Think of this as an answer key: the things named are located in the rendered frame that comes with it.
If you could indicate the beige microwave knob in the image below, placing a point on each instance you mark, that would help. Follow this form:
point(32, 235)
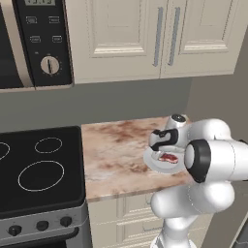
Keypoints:
point(50, 65)

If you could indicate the black stove knob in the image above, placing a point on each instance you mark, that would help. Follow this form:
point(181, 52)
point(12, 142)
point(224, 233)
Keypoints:
point(15, 230)
point(66, 221)
point(42, 225)

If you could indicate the white round plate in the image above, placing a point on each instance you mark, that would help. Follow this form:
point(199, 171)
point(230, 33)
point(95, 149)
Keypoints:
point(151, 160)

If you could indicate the cream base cabinet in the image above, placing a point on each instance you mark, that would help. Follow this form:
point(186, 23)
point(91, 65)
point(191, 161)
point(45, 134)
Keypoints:
point(122, 223)

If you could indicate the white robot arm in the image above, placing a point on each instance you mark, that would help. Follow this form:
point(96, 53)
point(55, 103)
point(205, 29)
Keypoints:
point(210, 155)

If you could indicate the black glass hob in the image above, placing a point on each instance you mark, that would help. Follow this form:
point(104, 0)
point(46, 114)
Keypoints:
point(42, 168)

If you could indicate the cream wall cupboard door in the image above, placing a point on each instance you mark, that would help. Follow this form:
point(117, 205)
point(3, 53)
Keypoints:
point(210, 35)
point(116, 38)

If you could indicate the red raw steak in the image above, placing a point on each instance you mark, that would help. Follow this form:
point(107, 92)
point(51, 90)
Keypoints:
point(168, 157)

